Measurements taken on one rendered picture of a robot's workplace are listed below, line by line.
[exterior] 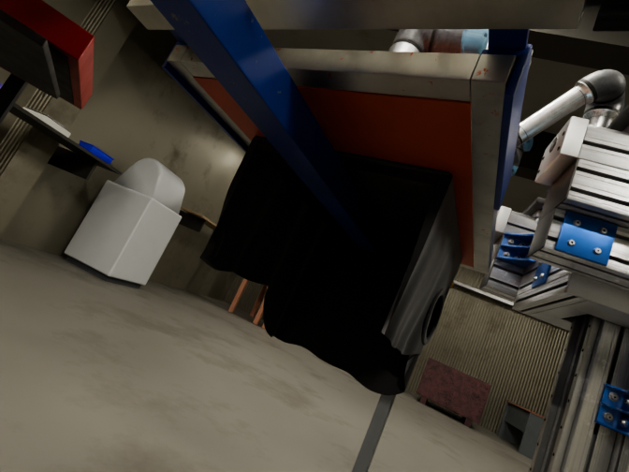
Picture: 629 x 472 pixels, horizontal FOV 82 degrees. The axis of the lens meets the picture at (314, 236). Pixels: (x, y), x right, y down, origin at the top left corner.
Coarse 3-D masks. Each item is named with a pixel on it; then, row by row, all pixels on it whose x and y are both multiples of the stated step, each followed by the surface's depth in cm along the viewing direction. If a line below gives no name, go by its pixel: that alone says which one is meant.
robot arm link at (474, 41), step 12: (432, 36) 77; (444, 36) 77; (456, 36) 76; (468, 36) 75; (480, 36) 74; (432, 48) 79; (444, 48) 77; (456, 48) 76; (468, 48) 75; (480, 48) 75
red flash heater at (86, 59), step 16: (0, 0) 95; (16, 0) 96; (32, 0) 98; (16, 16) 96; (32, 16) 98; (48, 16) 100; (64, 16) 102; (48, 32) 100; (64, 32) 102; (80, 32) 104; (64, 48) 102; (80, 48) 104; (64, 64) 111; (80, 64) 109; (64, 80) 126; (80, 80) 121; (64, 96) 147; (80, 96) 138
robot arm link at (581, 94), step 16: (592, 80) 131; (608, 80) 129; (624, 80) 131; (560, 96) 136; (576, 96) 133; (592, 96) 132; (608, 96) 133; (544, 112) 137; (560, 112) 135; (528, 128) 139; (544, 128) 139
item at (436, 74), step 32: (192, 64) 65; (288, 64) 54; (320, 64) 51; (352, 64) 49; (384, 64) 47; (416, 64) 45; (448, 64) 43; (480, 64) 41; (512, 64) 40; (448, 96) 45; (480, 96) 43; (480, 128) 48; (480, 160) 55; (480, 192) 64; (480, 224) 76; (480, 256) 94
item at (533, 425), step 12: (516, 408) 645; (504, 420) 677; (516, 420) 625; (528, 420) 572; (540, 420) 569; (504, 432) 672; (516, 432) 668; (528, 432) 568; (516, 444) 663; (528, 444) 563; (528, 456) 559
